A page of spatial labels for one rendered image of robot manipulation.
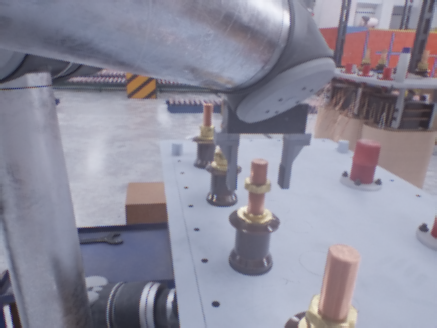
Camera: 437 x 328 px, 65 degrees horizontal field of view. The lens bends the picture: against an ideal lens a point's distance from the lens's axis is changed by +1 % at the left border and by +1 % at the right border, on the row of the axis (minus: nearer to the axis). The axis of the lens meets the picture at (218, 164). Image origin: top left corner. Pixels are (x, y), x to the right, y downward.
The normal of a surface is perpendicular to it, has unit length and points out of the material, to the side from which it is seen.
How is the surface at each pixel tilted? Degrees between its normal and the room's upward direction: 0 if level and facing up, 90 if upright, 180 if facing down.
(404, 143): 90
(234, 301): 0
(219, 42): 119
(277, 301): 0
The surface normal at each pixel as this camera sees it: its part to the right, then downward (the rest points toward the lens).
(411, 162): 0.19, 0.34
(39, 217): 0.58, 0.21
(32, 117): 0.75, 0.17
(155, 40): 0.54, 0.81
